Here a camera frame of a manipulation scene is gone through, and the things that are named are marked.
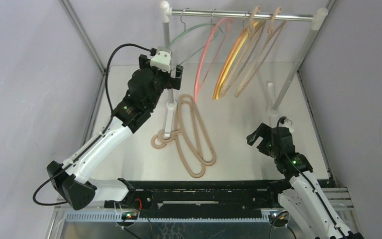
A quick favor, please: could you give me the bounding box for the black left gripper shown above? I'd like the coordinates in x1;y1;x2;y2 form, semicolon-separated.
139;55;182;111

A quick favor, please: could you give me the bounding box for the pink wire hanger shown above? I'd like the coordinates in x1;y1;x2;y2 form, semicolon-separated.
193;9;233;103

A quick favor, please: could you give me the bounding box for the yellow wire hanger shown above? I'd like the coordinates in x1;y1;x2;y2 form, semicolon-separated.
212;20;265;100

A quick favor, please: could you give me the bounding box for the green wire hanger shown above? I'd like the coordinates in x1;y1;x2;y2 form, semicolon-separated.
167;7;215;64

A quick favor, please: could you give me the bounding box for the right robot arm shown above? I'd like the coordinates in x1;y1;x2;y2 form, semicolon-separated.
246;123;363;239

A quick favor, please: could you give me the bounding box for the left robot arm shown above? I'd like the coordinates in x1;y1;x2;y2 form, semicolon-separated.
47;50;183;210

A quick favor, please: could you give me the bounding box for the metal clothes rack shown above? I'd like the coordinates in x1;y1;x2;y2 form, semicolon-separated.
160;0;313;138

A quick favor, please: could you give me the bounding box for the right black cable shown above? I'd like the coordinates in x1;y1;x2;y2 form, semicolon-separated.
275;116;350;239

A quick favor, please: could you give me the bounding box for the black cable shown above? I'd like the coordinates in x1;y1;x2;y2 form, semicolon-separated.
32;43;157;207
275;116;350;239

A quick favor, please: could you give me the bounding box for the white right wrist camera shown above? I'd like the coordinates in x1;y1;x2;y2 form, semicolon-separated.
279;116;293;129

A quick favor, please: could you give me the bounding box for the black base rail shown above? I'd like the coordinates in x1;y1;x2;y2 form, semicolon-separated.
104;180;283;220

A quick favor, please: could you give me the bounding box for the aluminium frame left post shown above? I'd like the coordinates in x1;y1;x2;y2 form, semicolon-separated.
59;0;105;74

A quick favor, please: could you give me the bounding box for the aluminium frame post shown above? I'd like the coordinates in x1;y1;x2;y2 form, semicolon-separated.
294;0;340;72
59;0;105;74

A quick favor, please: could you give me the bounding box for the aluminium frame right post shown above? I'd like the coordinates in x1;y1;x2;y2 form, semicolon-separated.
294;0;340;72

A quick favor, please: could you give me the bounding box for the left black cable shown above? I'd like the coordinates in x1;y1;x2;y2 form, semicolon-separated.
32;43;157;207

